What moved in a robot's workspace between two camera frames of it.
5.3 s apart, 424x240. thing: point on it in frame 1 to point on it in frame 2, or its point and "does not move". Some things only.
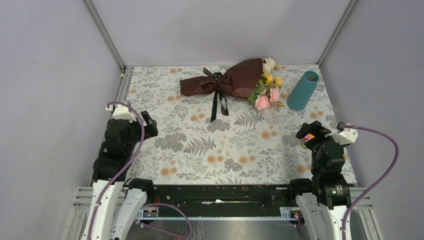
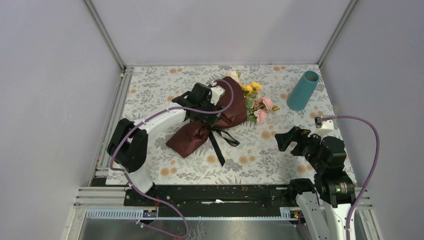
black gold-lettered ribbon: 216,75 to 227,137
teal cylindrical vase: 300,95 does not move
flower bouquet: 252,79 to 242,101
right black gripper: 315,128 to 300,136
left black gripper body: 136,136 to 209,118
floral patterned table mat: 249,147 does not move
